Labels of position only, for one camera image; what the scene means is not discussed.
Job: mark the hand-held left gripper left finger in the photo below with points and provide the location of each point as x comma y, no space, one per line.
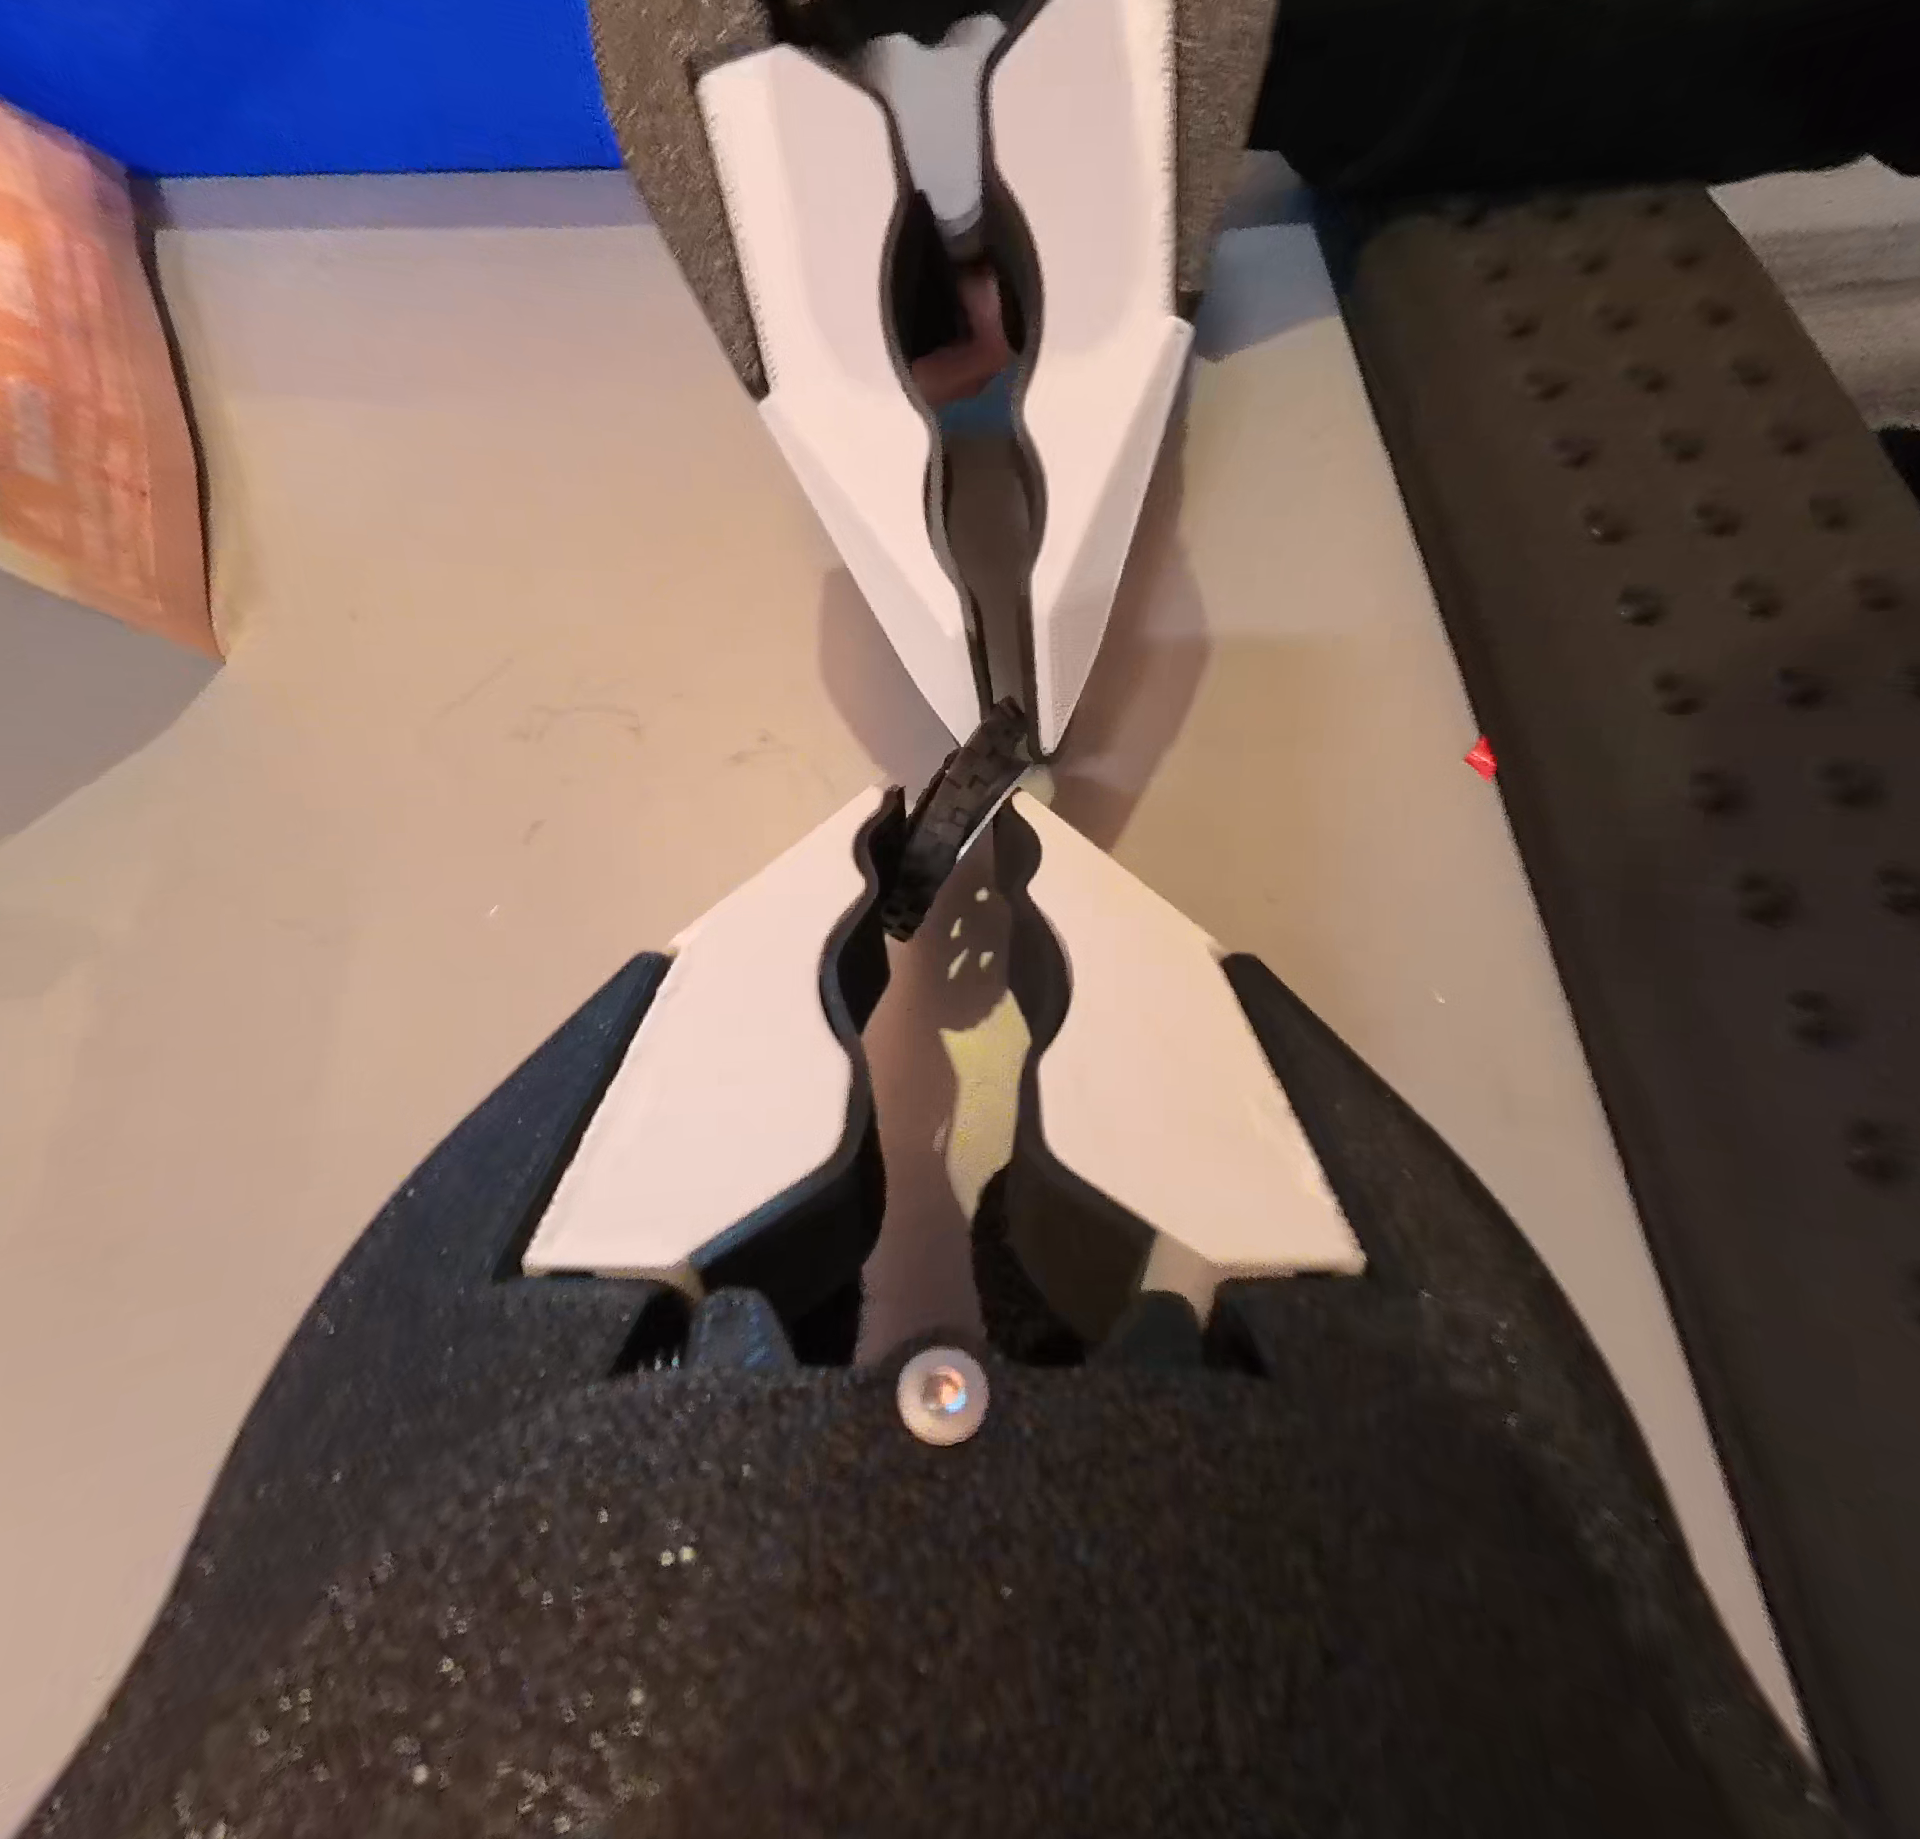
721,1103

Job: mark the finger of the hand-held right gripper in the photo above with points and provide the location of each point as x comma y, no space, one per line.
819,294
1103,294

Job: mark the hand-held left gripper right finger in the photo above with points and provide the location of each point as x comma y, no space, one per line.
1184,1103

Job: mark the black toy wheel grey rim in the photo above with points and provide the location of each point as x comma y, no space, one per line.
960,819

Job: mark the person's right forearm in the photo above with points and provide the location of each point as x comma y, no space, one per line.
1575,38

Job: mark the blue plastic bin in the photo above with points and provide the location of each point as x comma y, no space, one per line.
301,38

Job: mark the black perforated mat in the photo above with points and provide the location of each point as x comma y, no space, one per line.
1681,819

